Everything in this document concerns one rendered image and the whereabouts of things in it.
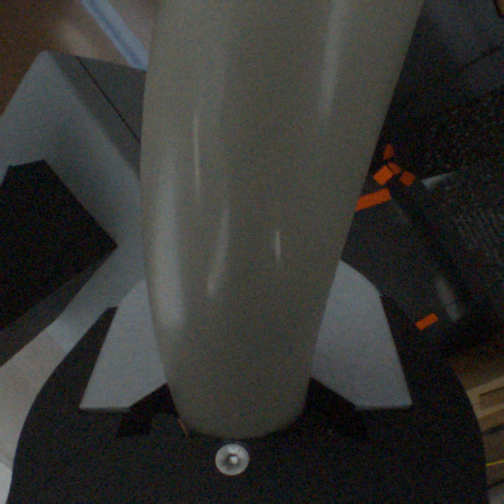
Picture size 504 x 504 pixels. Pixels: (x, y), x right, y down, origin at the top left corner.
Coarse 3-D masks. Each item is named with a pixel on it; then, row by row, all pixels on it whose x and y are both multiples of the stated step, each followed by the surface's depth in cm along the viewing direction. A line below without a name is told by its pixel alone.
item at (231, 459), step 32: (160, 416) 6; (320, 416) 6; (96, 448) 5; (128, 448) 5; (160, 448) 5; (192, 448) 5; (224, 448) 5; (256, 448) 5; (288, 448) 5; (320, 448) 5; (352, 448) 5; (384, 448) 5; (64, 480) 4; (96, 480) 4; (128, 480) 4; (160, 480) 4; (192, 480) 4; (224, 480) 4; (256, 480) 4; (288, 480) 4; (320, 480) 4; (352, 480) 4; (384, 480) 4; (416, 480) 4
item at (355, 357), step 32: (352, 288) 9; (352, 320) 8; (384, 320) 8; (320, 352) 7; (352, 352) 7; (384, 352) 7; (320, 384) 6; (352, 384) 6; (384, 384) 6; (352, 416) 6
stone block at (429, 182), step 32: (480, 64) 67; (448, 96) 54; (480, 96) 39; (416, 128) 54; (448, 128) 44; (480, 128) 39; (416, 160) 53; (448, 160) 44; (480, 160) 39; (416, 192) 64; (448, 192) 46; (480, 192) 42; (448, 224) 51; (480, 224) 45; (480, 256) 49; (480, 288) 57
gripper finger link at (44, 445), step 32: (96, 320) 9; (96, 352) 8; (64, 384) 7; (32, 416) 6; (64, 416) 6; (96, 416) 6; (128, 416) 6; (32, 448) 5; (64, 448) 5; (32, 480) 4
